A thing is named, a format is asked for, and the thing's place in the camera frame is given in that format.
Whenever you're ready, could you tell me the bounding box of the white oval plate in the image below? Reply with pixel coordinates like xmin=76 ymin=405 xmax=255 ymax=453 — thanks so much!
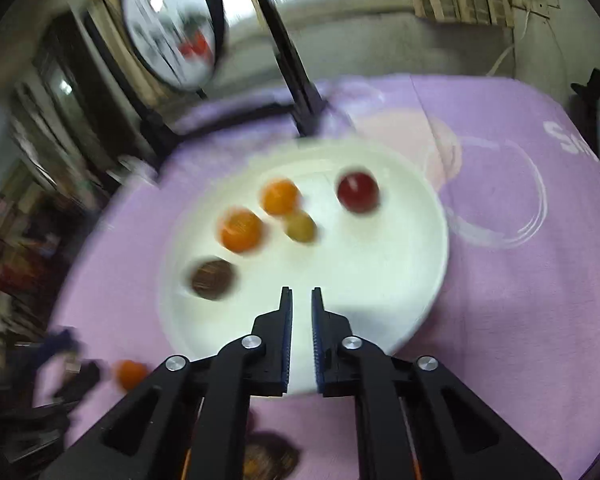
xmin=157 ymin=139 xmax=449 ymax=394

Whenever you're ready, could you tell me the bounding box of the small mandarin on plate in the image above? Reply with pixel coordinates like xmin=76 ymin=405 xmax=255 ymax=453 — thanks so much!
xmin=260 ymin=179 xmax=301 ymax=217

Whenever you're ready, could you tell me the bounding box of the yellow-green round fruit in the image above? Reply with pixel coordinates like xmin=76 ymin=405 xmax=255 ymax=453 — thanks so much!
xmin=284 ymin=210 xmax=317 ymax=244

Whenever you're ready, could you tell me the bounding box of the dark brown wrinkled fruit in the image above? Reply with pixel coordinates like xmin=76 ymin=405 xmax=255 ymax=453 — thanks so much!
xmin=242 ymin=431 xmax=301 ymax=480

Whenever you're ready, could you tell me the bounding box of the dark red plum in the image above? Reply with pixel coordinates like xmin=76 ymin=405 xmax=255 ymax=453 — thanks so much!
xmin=336 ymin=171 xmax=380 ymax=214

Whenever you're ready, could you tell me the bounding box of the brown passion fruit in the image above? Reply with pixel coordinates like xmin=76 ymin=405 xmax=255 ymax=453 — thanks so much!
xmin=189 ymin=258 xmax=236 ymax=300

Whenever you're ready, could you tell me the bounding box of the purple tablecloth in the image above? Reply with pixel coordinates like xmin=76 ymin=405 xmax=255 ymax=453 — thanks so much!
xmin=52 ymin=75 xmax=600 ymax=479

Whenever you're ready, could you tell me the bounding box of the mandarin orange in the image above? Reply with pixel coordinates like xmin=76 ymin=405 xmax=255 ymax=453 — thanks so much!
xmin=114 ymin=360 xmax=149 ymax=392
xmin=219 ymin=208 xmax=264 ymax=254

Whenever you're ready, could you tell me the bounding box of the black framed persimmon painting stand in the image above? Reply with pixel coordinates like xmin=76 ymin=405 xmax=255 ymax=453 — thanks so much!
xmin=82 ymin=0 xmax=332 ymax=162

